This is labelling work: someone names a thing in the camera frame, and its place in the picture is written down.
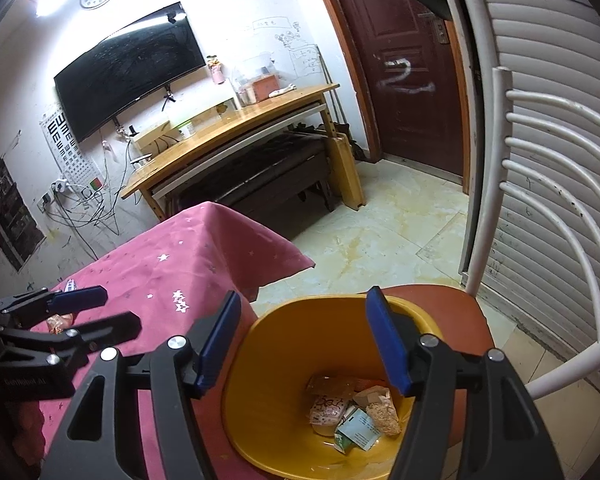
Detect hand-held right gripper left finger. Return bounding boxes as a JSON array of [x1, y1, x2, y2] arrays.
[[40, 290, 243, 480]]

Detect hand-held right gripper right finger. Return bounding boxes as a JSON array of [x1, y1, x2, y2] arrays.
[[365, 286, 566, 480]]

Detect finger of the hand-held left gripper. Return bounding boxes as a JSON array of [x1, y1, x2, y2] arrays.
[[0, 311, 142, 361], [0, 285, 107, 328]]

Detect red foil wrapper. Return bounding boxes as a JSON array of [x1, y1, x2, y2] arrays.
[[46, 312, 77, 335]]

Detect brown snack packet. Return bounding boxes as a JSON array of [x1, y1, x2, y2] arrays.
[[352, 385, 393, 408]]

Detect clear plastic bag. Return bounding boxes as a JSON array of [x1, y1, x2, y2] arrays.
[[307, 374, 361, 400]]

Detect yellow plastic bin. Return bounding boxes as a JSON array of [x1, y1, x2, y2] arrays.
[[221, 296, 446, 480]]

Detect cartoon print tissue pack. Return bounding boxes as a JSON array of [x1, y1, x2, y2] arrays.
[[307, 394, 353, 433]]

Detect green snack packet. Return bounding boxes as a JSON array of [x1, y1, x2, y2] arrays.
[[335, 406, 381, 453]]

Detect pink star tablecloth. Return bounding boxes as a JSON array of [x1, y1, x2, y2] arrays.
[[10, 201, 316, 480]]

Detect eye chart poster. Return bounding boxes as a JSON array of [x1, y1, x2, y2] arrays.
[[40, 110, 103, 191]]

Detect wooden desktop shelf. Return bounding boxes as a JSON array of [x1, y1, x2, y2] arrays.
[[132, 115, 181, 153]]

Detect black leather bench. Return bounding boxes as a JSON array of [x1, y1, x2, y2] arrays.
[[172, 135, 333, 241]]

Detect white chair with red seat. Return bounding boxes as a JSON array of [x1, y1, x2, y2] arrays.
[[380, 66, 600, 456]]

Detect wooden desk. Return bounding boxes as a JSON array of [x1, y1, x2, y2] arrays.
[[121, 82, 366, 221]]

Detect dark brown door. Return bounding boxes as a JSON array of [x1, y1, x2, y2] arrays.
[[307, 0, 481, 193]]

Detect thin metal rods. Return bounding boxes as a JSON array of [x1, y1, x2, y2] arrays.
[[322, 57, 351, 136]]

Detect clear plastic container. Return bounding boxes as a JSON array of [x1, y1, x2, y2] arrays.
[[230, 52, 286, 108]]

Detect white louvered shutter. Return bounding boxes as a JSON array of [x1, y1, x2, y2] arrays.
[[450, 0, 600, 361]]

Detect bundle of hanging cables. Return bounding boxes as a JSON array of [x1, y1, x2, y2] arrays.
[[45, 130, 136, 261]]

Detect black wall television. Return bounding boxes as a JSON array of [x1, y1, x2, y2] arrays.
[[53, 1, 207, 144]]

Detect pink wall figure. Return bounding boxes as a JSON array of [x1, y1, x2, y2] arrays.
[[206, 55, 226, 86]]

